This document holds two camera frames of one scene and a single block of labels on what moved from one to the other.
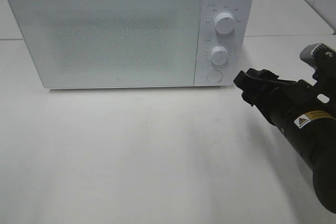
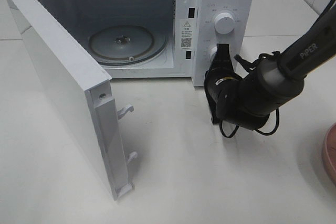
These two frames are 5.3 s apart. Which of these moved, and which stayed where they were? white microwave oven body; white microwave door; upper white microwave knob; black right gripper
Moved: white microwave door; black right gripper
Stayed: white microwave oven body; upper white microwave knob
